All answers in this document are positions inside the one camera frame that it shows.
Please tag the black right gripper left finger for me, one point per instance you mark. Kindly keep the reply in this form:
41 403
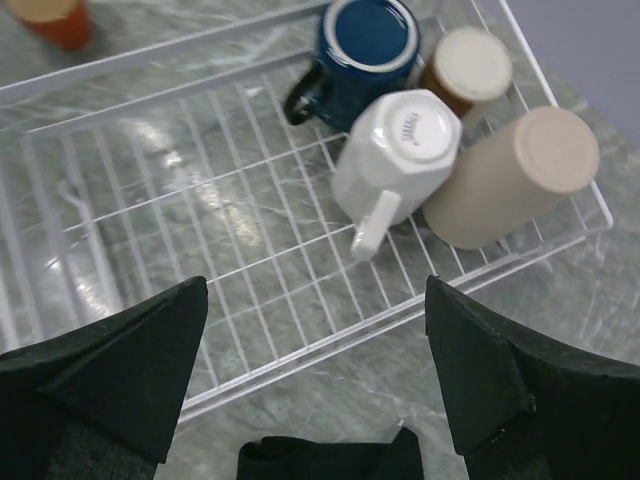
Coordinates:
102 401

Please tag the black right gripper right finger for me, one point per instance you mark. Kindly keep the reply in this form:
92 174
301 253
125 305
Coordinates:
522 405

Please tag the tall beige tumbler cup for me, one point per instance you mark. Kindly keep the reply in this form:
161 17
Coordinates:
512 176

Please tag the white faceted mug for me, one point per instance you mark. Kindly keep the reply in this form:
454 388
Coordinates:
400 150

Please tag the brown and cream cup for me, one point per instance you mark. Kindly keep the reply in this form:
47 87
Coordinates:
469 70

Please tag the blue enamel mug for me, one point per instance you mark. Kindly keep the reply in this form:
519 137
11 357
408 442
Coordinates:
364 50

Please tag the black cloth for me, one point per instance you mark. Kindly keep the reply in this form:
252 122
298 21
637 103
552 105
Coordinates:
282 457

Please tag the orange ceramic mug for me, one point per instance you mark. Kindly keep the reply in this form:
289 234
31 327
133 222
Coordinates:
64 23

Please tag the white wire dish rack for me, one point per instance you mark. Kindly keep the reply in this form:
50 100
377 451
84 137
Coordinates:
160 152

